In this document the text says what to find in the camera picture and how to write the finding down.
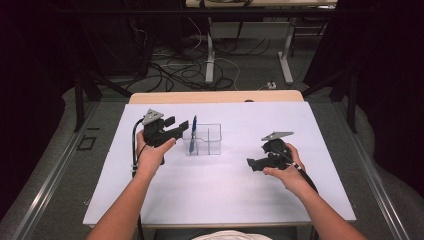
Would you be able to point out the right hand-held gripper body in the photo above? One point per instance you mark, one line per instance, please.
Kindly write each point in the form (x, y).
(278, 156)

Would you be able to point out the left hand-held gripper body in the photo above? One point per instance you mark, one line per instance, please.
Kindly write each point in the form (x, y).
(154, 131)

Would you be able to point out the person's white clothing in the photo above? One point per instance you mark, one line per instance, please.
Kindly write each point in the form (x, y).
(230, 236)

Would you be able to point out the person's right hand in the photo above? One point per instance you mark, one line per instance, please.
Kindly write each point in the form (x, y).
(291, 178)

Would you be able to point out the black metal stand frame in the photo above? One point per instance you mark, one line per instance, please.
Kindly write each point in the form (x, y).
(80, 100)
(351, 100)

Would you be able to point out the person's left hand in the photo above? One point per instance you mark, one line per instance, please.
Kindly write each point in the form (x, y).
(150, 158)

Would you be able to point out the black horizontal metal bar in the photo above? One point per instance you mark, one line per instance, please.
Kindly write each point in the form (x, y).
(133, 11)

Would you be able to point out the white power plug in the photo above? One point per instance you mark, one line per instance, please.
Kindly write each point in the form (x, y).
(271, 85)

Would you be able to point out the black curtain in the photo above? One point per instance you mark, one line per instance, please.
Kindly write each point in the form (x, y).
(30, 83)
(390, 83)

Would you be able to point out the white board sheet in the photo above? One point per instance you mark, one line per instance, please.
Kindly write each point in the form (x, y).
(233, 186)

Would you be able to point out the clear plastic organizer box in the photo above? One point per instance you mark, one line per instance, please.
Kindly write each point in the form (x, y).
(213, 140)

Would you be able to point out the desk with white legs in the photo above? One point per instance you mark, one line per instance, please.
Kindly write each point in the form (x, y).
(209, 60)

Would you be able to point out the blue pen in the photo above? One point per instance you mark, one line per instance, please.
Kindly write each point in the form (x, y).
(193, 133)

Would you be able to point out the metal floor rail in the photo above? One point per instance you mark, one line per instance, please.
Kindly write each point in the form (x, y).
(373, 173)
(50, 180)

